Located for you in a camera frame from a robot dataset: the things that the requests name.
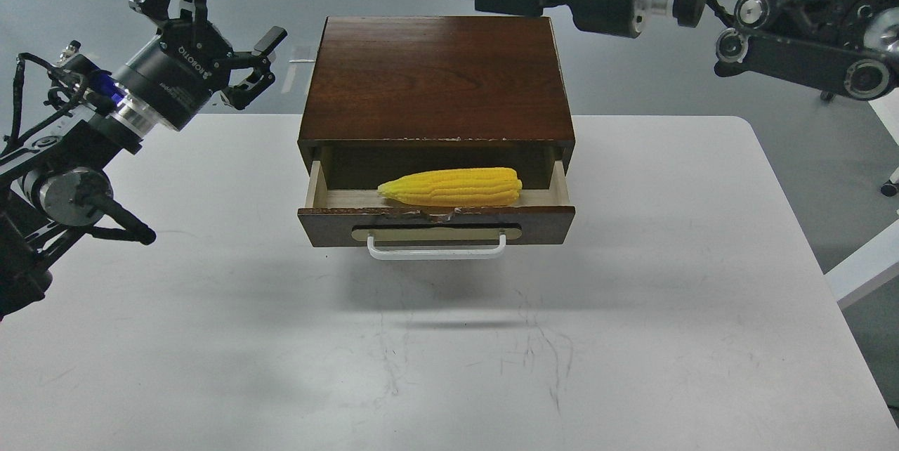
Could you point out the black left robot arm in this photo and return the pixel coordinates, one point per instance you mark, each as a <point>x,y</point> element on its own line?
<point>71,118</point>

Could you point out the dark wooden drawer cabinet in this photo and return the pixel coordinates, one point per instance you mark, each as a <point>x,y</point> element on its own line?
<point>426,82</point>

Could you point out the wooden drawer with white handle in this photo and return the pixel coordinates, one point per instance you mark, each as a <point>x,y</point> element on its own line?
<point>344,209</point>

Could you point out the yellow corn cob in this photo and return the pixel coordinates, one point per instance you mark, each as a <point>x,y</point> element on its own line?
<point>475,187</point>

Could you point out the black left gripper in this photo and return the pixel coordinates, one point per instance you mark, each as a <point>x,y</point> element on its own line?
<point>172,75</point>

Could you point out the white chair leg with caster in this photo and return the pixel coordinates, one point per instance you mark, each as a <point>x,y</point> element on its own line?
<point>890,187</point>

